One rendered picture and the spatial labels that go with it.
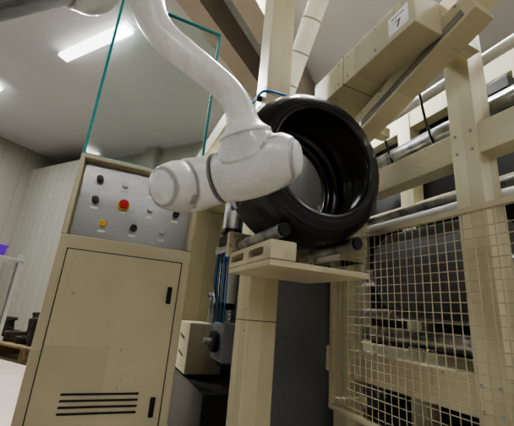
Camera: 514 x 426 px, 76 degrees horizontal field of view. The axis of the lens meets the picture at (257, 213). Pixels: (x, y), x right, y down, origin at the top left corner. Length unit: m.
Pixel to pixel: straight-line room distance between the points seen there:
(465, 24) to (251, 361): 1.40
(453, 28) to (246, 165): 1.04
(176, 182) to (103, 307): 1.01
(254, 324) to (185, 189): 0.83
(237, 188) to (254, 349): 0.86
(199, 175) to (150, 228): 1.03
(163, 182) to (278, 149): 0.21
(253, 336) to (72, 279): 0.76
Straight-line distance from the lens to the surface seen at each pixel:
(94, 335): 1.54
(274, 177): 0.58
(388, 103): 1.54
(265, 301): 1.36
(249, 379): 1.36
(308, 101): 1.23
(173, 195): 0.60
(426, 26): 1.42
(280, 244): 0.98
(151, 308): 1.55
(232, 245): 1.29
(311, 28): 2.34
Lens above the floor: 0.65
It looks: 17 degrees up
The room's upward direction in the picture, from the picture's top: 5 degrees clockwise
